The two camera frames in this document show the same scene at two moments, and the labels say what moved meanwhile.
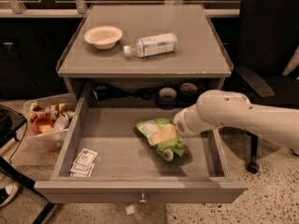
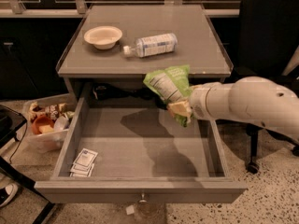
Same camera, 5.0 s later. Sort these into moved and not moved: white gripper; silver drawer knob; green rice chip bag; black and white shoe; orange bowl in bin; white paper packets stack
Moved: white gripper; green rice chip bag
Not moved: white paper packets stack; silver drawer knob; black and white shoe; orange bowl in bin
